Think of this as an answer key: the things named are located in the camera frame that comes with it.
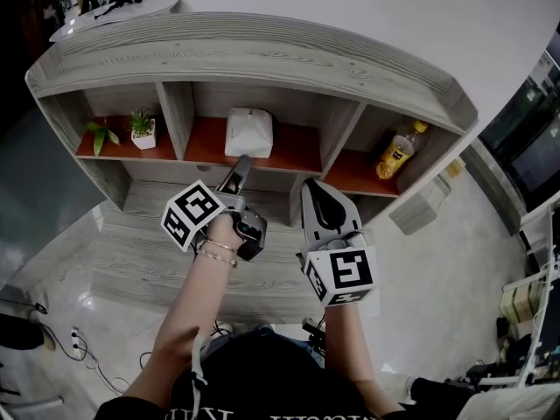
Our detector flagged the person's left hand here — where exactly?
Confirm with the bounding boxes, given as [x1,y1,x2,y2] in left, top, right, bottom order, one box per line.
[204,211,241,249]

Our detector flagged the person's left forearm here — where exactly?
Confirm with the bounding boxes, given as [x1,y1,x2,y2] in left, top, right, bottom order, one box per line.
[121,239,240,410]

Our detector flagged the thin gold bangle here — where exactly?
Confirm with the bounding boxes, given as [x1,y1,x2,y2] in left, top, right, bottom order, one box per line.
[199,239,240,256]

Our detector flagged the yellow drink bottle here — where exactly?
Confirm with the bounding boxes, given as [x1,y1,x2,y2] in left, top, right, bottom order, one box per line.
[375,120,430,181]

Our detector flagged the grey concrete block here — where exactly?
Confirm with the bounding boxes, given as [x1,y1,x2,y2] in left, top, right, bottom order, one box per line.
[388,174,452,236]

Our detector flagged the white power strip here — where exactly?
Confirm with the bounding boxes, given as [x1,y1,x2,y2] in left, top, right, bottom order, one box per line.
[69,327,85,361]

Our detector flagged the black bag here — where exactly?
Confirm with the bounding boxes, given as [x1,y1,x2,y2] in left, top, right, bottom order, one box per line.
[409,375,479,407]

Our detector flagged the round white table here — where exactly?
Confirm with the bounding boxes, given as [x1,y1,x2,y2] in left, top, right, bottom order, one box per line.
[48,0,181,44]

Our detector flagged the dark glass cabinet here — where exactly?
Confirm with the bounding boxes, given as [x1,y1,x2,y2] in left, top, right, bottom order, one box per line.
[478,32,560,213]

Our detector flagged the grey wooden shelf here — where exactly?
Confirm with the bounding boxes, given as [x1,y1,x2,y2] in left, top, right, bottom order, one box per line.
[24,11,479,312]

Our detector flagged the black cable connector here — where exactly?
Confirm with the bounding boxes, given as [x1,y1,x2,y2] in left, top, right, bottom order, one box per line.
[301,317,328,354]

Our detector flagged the person's black shirt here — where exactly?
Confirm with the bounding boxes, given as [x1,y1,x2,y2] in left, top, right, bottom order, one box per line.
[93,329,438,420]

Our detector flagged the white cord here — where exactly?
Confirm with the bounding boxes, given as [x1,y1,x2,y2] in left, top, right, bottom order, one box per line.
[190,332,212,420]

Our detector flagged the black floor cable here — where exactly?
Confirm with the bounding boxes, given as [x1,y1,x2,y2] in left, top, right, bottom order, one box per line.
[25,306,152,396]

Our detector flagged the white cloth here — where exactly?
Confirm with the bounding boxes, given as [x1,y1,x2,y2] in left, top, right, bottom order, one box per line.
[454,381,560,420]

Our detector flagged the frosted glass panel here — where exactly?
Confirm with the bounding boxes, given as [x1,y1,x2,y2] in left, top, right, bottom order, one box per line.
[0,106,107,276]

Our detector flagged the person's right forearm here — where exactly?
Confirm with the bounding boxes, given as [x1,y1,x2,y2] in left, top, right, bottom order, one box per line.
[322,303,406,416]

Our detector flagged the beaded bracelet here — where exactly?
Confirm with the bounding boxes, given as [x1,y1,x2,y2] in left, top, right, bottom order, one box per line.
[195,248,240,270]

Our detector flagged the white pack of tissues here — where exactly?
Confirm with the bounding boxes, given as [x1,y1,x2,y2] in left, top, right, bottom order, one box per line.
[224,107,275,159]

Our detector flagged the small green leafy plant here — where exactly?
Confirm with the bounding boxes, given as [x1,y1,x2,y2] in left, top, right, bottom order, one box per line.
[85,120,121,158]

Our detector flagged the person's blue jeans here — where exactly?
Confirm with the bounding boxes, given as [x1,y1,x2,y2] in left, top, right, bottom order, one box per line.
[204,323,327,369]

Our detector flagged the succulent in white pot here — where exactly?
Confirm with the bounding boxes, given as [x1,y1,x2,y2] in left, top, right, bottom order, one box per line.
[127,108,158,151]

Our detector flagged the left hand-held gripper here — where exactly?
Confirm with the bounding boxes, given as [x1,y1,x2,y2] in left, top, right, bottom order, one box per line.
[160,154,269,263]

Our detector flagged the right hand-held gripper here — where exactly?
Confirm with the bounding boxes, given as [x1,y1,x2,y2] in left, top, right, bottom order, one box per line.
[297,177,379,308]

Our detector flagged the black chair base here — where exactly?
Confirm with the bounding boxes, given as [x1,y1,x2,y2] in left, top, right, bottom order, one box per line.
[0,311,46,352]

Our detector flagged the white metal rack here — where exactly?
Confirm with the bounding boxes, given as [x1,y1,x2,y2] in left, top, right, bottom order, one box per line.
[501,199,560,389]

